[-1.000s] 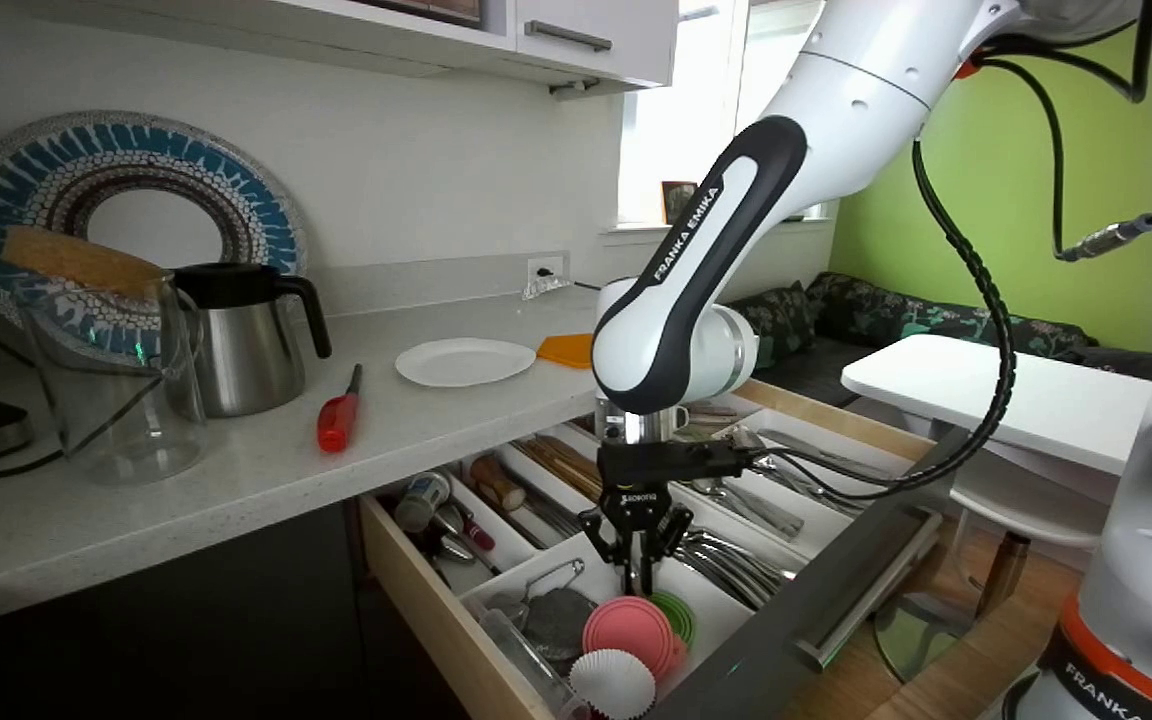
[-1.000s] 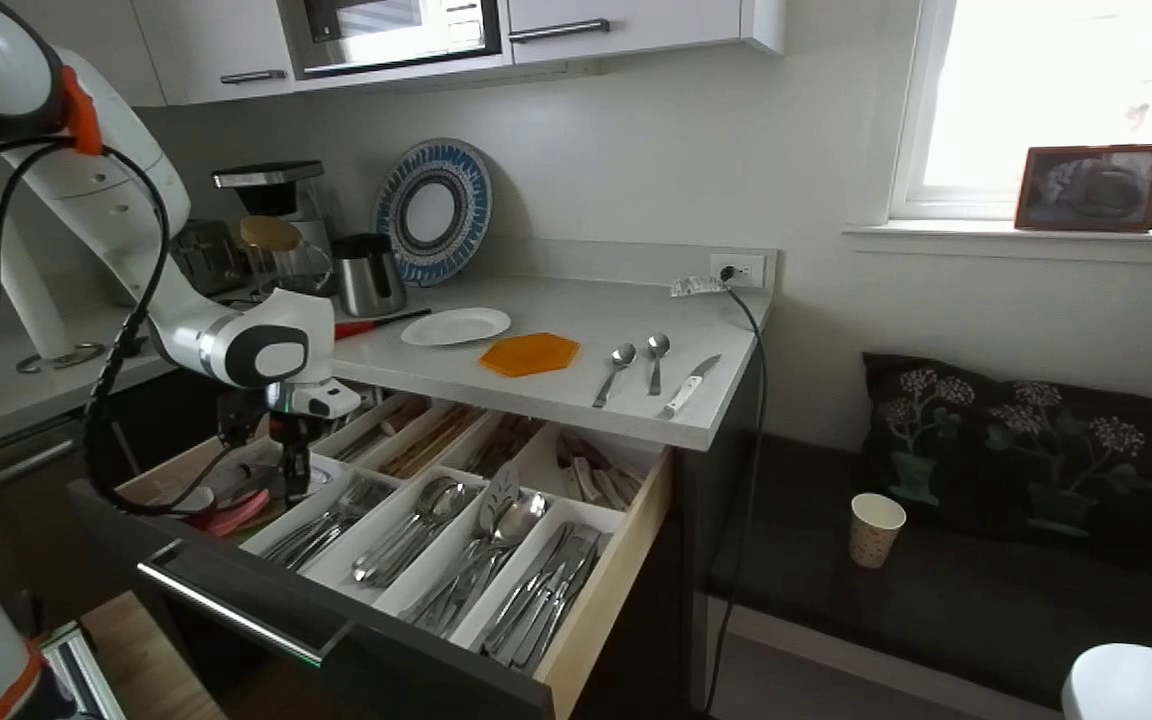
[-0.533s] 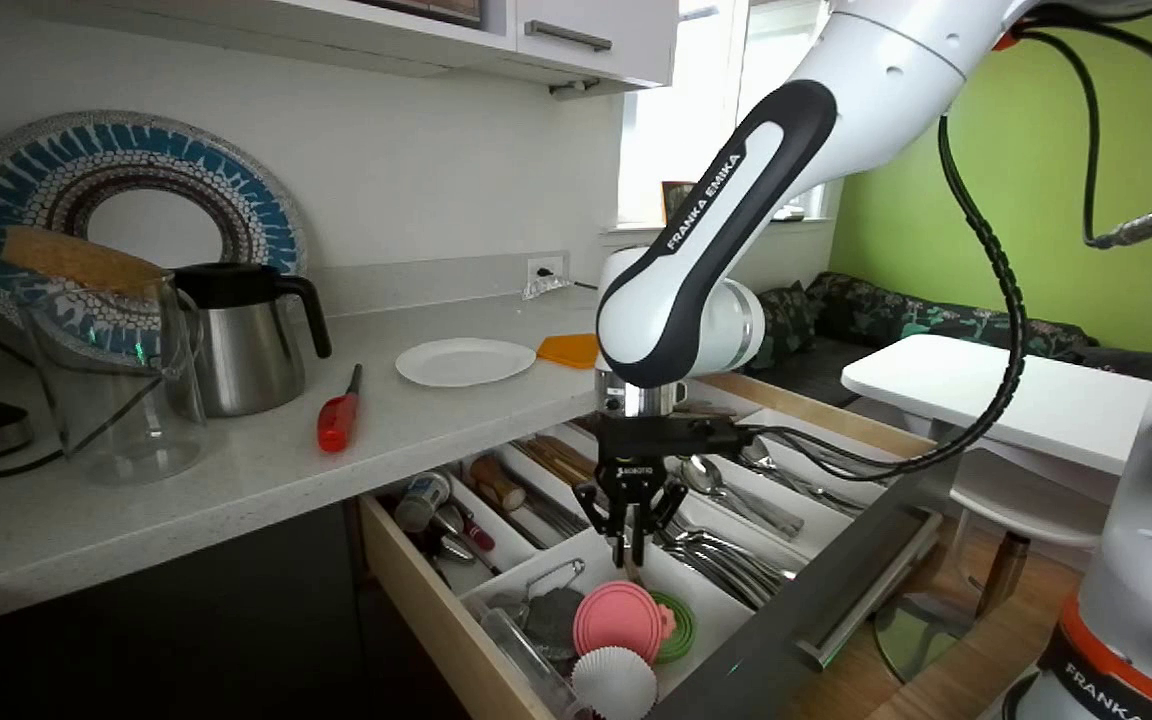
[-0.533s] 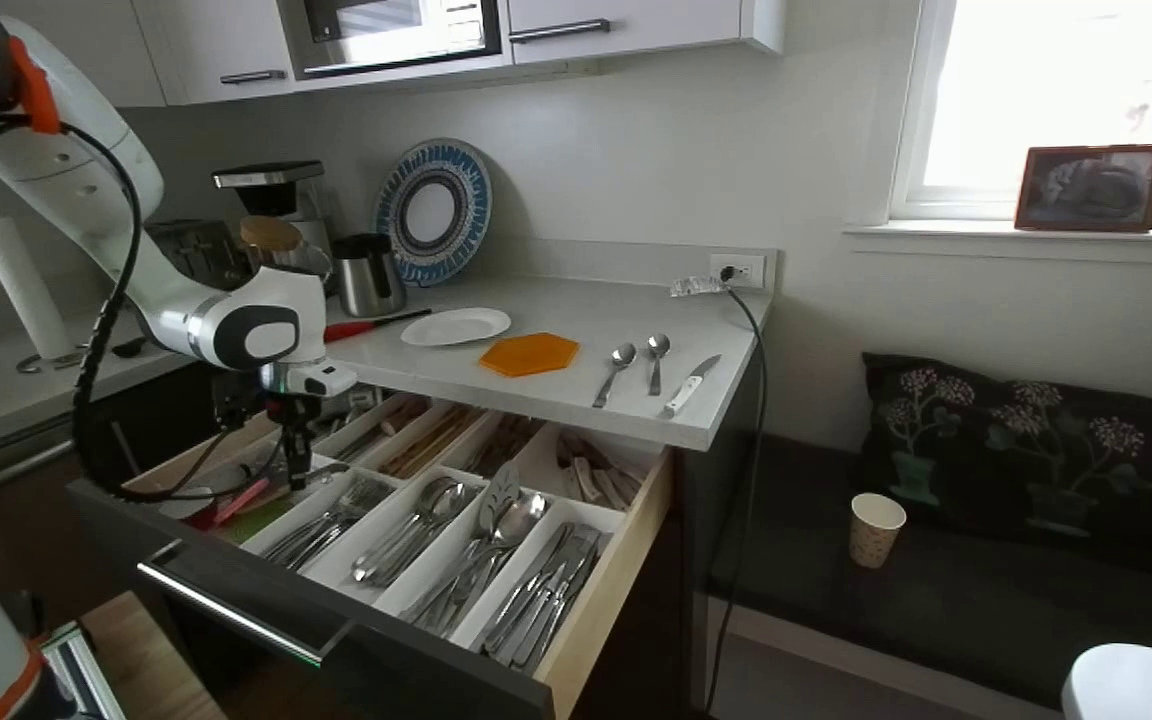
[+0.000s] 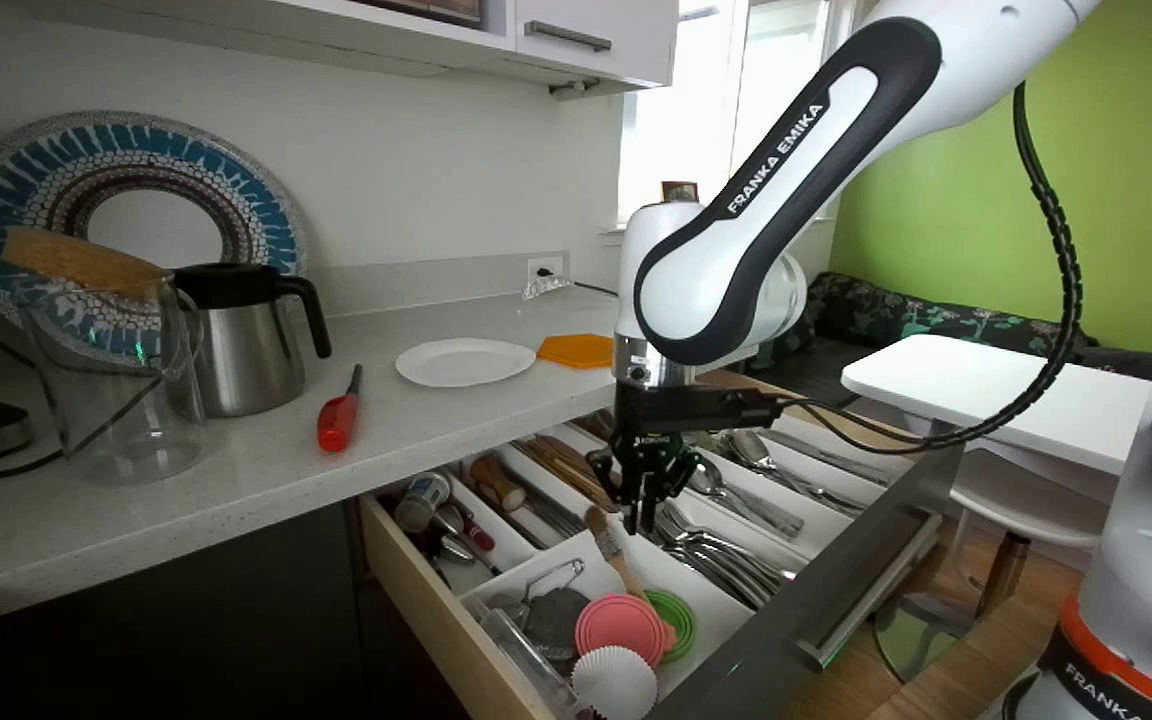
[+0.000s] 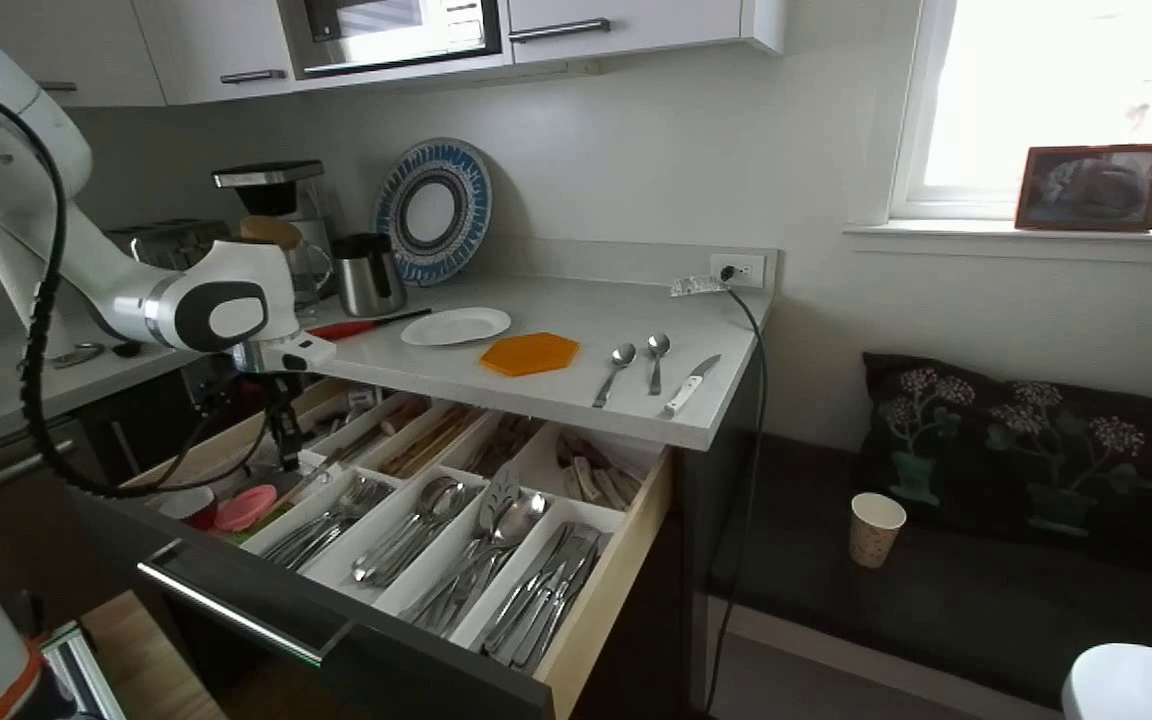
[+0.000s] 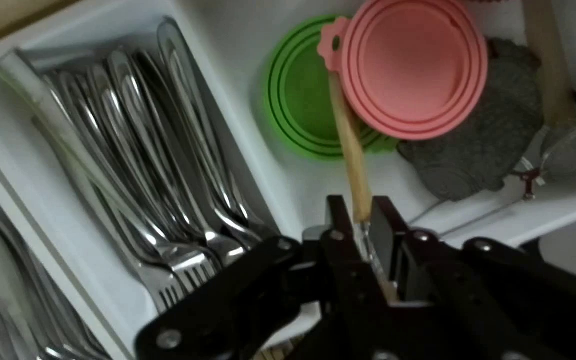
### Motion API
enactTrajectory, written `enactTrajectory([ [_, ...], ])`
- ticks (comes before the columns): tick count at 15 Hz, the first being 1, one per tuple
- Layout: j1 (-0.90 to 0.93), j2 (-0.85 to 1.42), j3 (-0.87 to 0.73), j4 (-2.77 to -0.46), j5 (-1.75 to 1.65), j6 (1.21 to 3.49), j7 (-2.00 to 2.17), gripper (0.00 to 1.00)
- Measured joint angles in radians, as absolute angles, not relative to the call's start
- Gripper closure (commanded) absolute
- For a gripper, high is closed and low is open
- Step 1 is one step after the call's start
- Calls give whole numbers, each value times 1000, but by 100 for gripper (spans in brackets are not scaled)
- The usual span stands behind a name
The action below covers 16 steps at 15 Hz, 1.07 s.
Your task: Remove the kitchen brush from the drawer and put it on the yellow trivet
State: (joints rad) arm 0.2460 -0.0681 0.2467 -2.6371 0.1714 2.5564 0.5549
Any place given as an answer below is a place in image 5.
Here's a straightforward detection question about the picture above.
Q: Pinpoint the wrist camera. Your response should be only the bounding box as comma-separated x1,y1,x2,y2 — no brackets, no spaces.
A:
611,379,746,440

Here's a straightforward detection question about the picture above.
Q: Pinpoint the wooden handled knife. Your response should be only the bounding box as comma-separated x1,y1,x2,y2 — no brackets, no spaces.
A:
521,433,640,517

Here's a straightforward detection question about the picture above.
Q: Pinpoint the white side table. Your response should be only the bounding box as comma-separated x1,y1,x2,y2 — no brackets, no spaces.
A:
835,333,1152,552

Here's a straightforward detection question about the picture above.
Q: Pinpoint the steel fork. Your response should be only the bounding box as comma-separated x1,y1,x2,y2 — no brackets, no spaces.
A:
659,504,792,612

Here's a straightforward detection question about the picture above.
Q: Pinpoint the dark lower cabinet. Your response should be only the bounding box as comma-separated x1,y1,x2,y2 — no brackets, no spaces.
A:
0,497,474,720

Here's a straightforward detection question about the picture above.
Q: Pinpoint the white paper plate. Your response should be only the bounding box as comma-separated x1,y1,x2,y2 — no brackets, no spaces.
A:
392,336,542,391

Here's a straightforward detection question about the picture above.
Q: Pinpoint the white cutlery organizer tray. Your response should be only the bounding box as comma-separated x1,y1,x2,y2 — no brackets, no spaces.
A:
381,398,899,720

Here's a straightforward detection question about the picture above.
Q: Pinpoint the blue patterned decorative plate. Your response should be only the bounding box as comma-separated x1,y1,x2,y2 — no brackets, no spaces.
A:
0,110,314,375

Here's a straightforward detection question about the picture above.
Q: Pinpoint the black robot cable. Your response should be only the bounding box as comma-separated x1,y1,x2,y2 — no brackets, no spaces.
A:
733,0,1152,457

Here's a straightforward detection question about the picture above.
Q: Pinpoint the clear glass jar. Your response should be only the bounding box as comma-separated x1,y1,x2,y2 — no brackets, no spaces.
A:
9,265,212,487

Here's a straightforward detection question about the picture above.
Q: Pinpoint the metal cabinet handle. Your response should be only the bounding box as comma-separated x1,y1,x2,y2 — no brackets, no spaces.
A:
521,17,617,58

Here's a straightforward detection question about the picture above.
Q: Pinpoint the metal wire utensil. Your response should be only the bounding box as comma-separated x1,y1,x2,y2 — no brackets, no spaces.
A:
487,557,592,612

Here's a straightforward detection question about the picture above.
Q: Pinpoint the pink silicone lid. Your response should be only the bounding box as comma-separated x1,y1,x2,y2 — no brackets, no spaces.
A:
572,588,675,674

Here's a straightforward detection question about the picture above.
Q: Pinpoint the green silicone lid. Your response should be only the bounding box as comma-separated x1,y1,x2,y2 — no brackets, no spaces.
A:
646,588,702,667

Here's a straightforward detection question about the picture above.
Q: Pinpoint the bright window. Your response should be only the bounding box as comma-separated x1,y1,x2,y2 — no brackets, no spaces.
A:
621,0,874,231

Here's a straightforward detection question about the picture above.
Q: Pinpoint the dark floral cushion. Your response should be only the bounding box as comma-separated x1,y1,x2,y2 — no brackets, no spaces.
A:
802,272,1152,385

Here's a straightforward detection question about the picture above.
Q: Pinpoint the wooden handled kitchen brush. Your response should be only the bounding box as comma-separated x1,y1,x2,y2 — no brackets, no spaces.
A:
582,502,648,599

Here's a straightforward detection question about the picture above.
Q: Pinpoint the steel table knife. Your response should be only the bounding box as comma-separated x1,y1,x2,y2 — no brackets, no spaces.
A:
770,427,891,491

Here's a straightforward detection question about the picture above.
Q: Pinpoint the wooden drawer dark front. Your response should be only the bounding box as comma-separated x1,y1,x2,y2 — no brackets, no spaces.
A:
352,363,973,720

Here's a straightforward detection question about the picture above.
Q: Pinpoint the wooden jar lid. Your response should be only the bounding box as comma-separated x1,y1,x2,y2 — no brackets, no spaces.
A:
0,226,169,304

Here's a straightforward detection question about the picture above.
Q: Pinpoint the brown framed picture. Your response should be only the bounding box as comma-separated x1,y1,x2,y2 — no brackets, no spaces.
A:
657,177,705,211

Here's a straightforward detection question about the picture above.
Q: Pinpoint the steel coffee carafe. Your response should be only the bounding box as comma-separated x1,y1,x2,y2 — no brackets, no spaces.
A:
169,260,335,421

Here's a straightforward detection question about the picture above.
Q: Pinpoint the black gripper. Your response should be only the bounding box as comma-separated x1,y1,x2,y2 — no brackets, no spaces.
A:
611,424,696,540

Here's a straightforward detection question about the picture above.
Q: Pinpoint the metal drawer handle bar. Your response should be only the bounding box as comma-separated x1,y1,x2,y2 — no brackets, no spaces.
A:
792,504,948,674

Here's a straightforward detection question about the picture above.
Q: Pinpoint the grey felt pad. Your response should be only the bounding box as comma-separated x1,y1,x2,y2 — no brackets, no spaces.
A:
521,586,592,662

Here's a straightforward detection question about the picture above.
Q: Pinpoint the steel tablespoon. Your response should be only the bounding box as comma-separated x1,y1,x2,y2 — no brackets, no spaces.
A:
682,452,809,540

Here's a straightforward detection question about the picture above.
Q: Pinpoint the red handled knife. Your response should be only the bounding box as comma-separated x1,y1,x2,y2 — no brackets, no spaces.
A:
314,362,367,459

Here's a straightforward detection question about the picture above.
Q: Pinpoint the steel teaspoon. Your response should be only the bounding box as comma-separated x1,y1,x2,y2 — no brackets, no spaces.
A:
720,427,862,517

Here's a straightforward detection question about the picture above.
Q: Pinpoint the white wall cabinet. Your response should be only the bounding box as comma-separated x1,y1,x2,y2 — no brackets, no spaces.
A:
11,0,685,94

